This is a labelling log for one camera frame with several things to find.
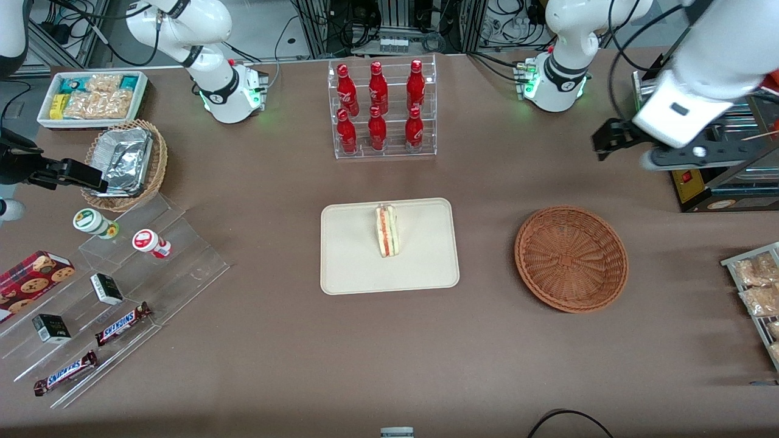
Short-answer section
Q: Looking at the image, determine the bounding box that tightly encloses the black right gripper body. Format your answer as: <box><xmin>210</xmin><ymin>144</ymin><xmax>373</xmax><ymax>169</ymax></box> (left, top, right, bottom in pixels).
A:
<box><xmin>0</xmin><ymin>128</ymin><xmax>58</xmax><ymax>189</ymax></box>

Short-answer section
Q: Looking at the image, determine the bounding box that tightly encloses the triangle sandwich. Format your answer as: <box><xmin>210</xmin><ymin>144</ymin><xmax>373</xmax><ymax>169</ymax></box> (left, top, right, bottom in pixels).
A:
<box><xmin>374</xmin><ymin>204</ymin><xmax>400</xmax><ymax>259</ymax></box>

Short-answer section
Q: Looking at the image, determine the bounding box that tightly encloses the tan wicker basket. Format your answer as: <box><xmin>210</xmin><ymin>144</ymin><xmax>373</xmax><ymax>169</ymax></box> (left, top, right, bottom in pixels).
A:
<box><xmin>81</xmin><ymin>119</ymin><xmax>169</xmax><ymax>212</ymax></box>

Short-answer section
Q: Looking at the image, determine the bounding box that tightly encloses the round brown wicker basket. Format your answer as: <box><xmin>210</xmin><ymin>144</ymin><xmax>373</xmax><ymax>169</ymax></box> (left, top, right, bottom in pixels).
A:
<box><xmin>514</xmin><ymin>205</ymin><xmax>629</xmax><ymax>314</ymax></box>

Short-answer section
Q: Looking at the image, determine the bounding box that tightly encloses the cream plastic tray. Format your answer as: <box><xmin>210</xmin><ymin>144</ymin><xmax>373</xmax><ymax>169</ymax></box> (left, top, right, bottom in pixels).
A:
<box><xmin>321</xmin><ymin>198</ymin><xmax>460</xmax><ymax>296</ymax></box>

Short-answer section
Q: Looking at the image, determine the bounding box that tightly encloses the stack of foil trays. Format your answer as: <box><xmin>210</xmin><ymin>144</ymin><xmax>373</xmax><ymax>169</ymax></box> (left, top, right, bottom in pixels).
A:
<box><xmin>91</xmin><ymin>127</ymin><xmax>154</xmax><ymax>197</ymax></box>

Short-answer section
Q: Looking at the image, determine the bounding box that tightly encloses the green lid yogurt cup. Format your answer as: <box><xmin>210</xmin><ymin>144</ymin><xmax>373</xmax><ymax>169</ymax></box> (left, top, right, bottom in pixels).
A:
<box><xmin>73</xmin><ymin>208</ymin><xmax>120</xmax><ymax>240</ymax></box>

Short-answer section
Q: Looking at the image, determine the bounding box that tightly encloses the white plastic snack bin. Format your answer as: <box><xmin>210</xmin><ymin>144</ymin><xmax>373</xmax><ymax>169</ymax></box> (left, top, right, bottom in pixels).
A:
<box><xmin>37</xmin><ymin>71</ymin><xmax>148</xmax><ymax>130</ymax></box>

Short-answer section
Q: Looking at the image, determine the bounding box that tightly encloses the clear bag of rice crackers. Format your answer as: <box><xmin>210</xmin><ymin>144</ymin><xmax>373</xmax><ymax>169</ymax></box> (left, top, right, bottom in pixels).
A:
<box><xmin>64</xmin><ymin>90</ymin><xmax>134</xmax><ymax>120</ymax></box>
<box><xmin>85</xmin><ymin>73</ymin><xmax>123</xmax><ymax>94</ymax></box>

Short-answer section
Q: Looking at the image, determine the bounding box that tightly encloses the black yellow food warmer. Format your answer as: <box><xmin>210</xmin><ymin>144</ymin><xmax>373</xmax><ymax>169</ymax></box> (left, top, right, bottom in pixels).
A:
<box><xmin>632</xmin><ymin>52</ymin><xmax>779</xmax><ymax>214</ymax></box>

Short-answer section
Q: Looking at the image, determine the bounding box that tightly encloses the steel warmer pan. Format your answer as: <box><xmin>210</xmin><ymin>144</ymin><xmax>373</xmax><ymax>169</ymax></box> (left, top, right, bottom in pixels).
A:
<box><xmin>721</xmin><ymin>113</ymin><xmax>779</xmax><ymax>170</ymax></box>

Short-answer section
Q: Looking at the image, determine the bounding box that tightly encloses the red lid yogurt cup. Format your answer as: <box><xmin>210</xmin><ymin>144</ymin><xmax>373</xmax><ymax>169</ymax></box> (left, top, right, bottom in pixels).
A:
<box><xmin>132</xmin><ymin>229</ymin><xmax>172</xmax><ymax>260</ymax></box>

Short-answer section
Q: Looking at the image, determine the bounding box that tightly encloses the small black box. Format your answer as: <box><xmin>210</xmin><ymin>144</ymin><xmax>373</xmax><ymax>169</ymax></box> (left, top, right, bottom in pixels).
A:
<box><xmin>90</xmin><ymin>273</ymin><xmax>124</xmax><ymax>305</ymax></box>
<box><xmin>32</xmin><ymin>314</ymin><xmax>72</xmax><ymax>344</ymax></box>

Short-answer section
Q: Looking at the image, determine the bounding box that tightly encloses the red cookie box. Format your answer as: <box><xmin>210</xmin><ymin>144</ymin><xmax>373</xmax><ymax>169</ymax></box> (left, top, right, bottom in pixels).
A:
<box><xmin>0</xmin><ymin>251</ymin><xmax>77</xmax><ymax>323</ymax></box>

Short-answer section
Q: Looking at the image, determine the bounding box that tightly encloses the clear acrylic stepped stand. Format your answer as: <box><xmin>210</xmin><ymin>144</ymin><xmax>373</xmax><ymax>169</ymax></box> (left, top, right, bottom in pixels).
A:
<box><xmin>0</xmin><ymin>193</ymin><xmax>231</xmax><ymax>409</ymax></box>

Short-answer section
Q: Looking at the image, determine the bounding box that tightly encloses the snickers bar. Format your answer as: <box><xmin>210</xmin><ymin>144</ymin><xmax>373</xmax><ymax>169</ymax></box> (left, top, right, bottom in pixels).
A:
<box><xmin>33</xmin><ymin>350</ymin><xmax>98</xmax><ymax>397</ymax></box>
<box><xmin>95</xmin><ymin>302</ymin><xmax>153</xmax><ymax>347</ymax></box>

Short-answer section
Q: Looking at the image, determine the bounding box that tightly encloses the red cola bottle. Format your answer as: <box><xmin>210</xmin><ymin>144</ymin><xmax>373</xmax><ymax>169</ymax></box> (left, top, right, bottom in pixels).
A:
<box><xmin>405</xmin><ymin>106</ymin><xmax>425</xmax><ymax>150</ymax></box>
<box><xmin>407</xmin><ymin>59</ymin><xmax>426</xmax><ymax>111</ymax></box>
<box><xmin>337</xmin><ymin>109</ymin><xmax>358</xmax><ymax>155</ymax></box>
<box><xmin>337</xmin><ymin>63</ymin><xmax>361</xmax><ymax>117</ymax></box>
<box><xmin>368</xmin><ymin>106</ymin><xmax>388</xmax><ymax>151</ymax></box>
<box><xmin>369</xmin><ymin>61</ymin><xmax>389</xmax><ymax>115</ymax></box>

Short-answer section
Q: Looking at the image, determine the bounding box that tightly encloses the clear acrylic bottle rack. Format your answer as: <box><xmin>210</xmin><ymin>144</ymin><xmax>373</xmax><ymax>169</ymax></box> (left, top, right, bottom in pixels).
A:
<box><xmin>327</xmin><ymin>54</ymin><xmax>438</xmax><ymax>161</ymax></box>

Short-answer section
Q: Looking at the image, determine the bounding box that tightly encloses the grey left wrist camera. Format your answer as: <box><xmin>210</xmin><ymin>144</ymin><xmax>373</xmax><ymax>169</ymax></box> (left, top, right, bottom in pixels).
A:
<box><xmin>639</xmin><ymin>142</ymin><xmax>756</xmax><ymax>172</ymax></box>

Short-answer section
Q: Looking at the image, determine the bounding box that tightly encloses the grey wire rack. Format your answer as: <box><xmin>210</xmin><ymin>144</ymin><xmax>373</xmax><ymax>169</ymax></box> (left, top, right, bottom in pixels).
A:
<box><xmin>721</xmin><ymin>242</ymin><xmax>779</xmax><ymax>372</ymax></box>

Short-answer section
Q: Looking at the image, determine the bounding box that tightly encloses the aluminium frame rack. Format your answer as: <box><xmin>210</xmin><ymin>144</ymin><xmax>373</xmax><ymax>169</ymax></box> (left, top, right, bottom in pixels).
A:
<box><xmin>292</xmin><ymin>0</ymin><xmax>489</xmax><ymax>58</ymax></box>

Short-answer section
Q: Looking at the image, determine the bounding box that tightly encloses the black floor cable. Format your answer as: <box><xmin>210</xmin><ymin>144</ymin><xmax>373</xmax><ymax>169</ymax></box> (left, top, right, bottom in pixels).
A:
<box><xmin>528</xmin><ymin>409</ymin><xmax>613</xmax><ymax>438</ymax></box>

